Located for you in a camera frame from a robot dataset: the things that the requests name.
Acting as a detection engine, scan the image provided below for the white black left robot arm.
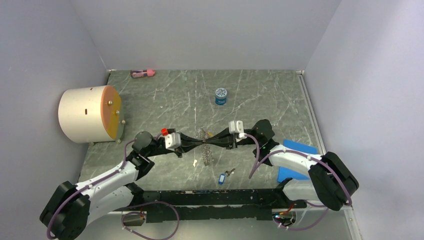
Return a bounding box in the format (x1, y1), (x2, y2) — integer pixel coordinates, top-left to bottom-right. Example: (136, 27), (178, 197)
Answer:
(39, 129), (204, 240)

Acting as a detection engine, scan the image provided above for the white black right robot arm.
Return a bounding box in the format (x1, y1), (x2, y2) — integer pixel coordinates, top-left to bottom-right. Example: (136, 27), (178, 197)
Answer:
(203, 119), (359, 211)

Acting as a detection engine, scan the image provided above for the blue round jar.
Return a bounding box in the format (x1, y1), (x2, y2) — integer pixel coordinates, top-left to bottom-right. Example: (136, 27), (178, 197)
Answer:
(215, 87), (228, 105)

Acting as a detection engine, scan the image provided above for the blue flat sheet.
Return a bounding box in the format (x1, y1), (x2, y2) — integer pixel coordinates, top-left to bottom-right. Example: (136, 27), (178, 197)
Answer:
(270, 139), (319, 183)

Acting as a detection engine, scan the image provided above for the cream cylinder with orange face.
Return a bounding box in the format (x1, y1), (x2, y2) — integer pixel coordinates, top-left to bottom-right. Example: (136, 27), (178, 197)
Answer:
(58, 85), (126, 144)

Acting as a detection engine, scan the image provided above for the pink capped small bottle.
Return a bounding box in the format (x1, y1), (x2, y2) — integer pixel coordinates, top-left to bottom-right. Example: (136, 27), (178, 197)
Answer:
(130, 69), (156, 79)

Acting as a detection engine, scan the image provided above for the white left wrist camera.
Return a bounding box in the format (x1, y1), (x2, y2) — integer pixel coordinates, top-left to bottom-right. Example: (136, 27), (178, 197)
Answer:
(161, 128), (182, 150)

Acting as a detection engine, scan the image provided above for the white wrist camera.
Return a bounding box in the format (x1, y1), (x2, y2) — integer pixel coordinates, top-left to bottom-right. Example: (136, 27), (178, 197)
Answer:
(161, 128), (182, 150)
(228, 120), (247, 142)

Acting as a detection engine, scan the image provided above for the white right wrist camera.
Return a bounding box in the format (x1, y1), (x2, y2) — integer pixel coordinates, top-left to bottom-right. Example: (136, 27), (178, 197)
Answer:
(228, 120), (247, 142)

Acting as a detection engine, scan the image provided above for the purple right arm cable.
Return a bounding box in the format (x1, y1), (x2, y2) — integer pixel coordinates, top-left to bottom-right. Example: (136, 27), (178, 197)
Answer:
(243, 133), (353, 232)

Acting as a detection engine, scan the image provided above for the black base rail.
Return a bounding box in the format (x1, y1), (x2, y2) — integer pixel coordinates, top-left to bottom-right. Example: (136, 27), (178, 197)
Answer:
(119, 188), (307, 223)

